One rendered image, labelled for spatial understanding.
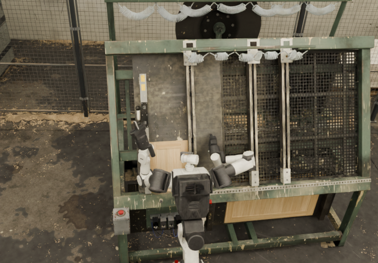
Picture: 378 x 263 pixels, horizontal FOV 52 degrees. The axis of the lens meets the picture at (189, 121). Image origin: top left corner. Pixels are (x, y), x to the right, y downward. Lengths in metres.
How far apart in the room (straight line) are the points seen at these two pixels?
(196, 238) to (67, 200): 2.14
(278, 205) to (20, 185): 2.82
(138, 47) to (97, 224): 1.98
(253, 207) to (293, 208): 0.41
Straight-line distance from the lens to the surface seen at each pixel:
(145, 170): 2.85
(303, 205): 3.97
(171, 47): 3.01
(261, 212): 3.85
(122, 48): 2.99
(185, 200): 2.55
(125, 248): 3.25
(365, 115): 3.63
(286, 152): 3.32
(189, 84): 3.07
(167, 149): 3.10
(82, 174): 4.72
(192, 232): 2.68
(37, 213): 4.41
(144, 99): 3.03
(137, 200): 3.14
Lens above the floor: 3.14
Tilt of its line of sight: 35 degrees down
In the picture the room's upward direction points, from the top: 3 degrees clockwise
